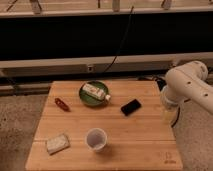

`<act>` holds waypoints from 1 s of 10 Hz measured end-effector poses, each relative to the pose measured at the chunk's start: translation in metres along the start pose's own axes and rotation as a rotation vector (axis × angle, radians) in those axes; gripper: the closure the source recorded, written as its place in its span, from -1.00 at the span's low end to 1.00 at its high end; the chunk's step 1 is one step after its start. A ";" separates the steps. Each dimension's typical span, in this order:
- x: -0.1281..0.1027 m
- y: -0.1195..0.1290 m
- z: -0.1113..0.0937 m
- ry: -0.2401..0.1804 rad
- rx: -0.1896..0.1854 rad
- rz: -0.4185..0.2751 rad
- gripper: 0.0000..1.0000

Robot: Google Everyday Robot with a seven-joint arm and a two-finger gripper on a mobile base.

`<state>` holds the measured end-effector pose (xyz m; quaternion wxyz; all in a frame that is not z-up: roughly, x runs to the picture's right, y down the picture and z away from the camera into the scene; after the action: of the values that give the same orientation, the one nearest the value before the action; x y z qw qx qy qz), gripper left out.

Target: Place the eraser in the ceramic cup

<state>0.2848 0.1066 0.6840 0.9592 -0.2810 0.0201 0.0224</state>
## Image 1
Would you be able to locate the pale translucent gripper body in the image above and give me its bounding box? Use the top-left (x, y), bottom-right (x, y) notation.
top-left (162, 106), bottom-right (178, 125)

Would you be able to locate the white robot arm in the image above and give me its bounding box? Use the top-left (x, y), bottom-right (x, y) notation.
top-left (160, 61), bottom-right (213, 125)

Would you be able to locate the white tube with label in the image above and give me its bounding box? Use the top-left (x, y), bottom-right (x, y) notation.
top-left (83, 83), bottom-right (111, 101)

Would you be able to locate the green round plate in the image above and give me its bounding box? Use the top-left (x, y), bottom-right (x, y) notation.
top-left (79, 81), bottom-right (111, 107)

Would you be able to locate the grey white sponge block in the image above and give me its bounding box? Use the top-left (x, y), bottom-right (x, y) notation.
top-left (46, 134), bottom-right (70, 155)

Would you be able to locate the black hanging cable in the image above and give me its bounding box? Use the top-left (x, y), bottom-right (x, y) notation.
top-left (102, 5), bottom-right (135, 74)

